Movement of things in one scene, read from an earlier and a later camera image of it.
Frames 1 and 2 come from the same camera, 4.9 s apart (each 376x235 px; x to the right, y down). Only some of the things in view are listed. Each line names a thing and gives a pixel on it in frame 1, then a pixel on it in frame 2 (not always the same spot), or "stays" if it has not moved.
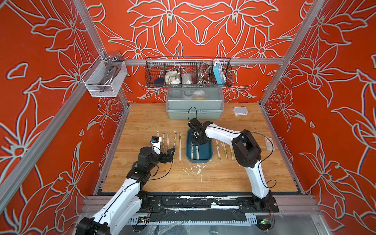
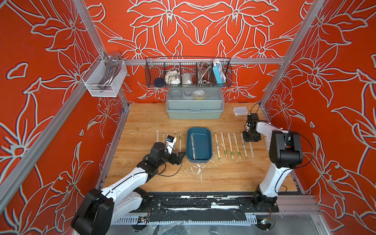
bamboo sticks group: (180, 146) stays
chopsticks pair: (219, 156) stays
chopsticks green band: (197, 152) to (193, 148)
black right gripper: (194, 143) to (257, 138)
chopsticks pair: (232, 153) stays
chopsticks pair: (225, 150) stays
